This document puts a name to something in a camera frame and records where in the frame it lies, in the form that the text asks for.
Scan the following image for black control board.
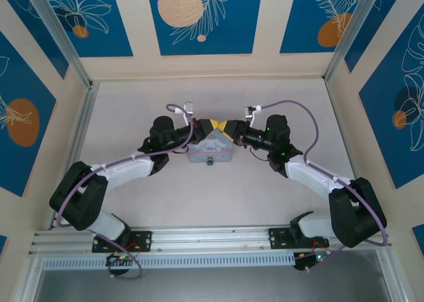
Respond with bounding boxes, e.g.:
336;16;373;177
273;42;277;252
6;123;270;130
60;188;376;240
105;252;133;269
293;251;328;272

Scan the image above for grey metal sheet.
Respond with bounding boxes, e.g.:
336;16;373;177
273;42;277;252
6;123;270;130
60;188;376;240
32;268;400;302

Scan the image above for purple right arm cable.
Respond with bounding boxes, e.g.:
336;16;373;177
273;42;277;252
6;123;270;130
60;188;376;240
260;99;389;274

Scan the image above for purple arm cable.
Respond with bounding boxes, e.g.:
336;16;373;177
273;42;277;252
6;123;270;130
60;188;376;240
260;99;389;274
55;103;195;280

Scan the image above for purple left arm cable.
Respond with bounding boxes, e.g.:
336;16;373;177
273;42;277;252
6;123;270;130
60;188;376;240
55;103;195;280

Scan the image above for aluminium side rail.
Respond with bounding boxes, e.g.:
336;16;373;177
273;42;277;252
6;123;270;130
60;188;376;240
48;81;100;230
325;79;362;183

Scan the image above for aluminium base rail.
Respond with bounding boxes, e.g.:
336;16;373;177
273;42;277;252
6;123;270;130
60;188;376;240
28;226;392;256

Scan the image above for grey slotted cable duct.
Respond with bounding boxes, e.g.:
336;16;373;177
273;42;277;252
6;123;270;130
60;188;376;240
42;252;296;270

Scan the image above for aluminium frame post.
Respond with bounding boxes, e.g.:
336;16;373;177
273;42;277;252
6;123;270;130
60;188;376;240
23;0;93;88
325;0;394;83

